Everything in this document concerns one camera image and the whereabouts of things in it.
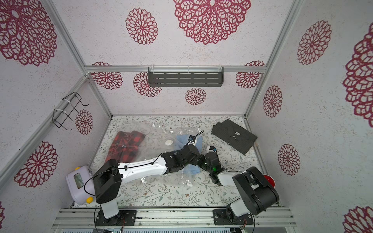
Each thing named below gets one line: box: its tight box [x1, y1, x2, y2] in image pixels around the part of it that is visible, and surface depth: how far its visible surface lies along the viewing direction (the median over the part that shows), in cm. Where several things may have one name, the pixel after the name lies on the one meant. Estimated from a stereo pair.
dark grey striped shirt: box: [211, 118, 258, 155], surface depth 108 cm
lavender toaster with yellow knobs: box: [66, 165, 96, 205], surface depth 77 cm
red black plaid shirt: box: [104, 130, 147, 164], surface depth 101 cm
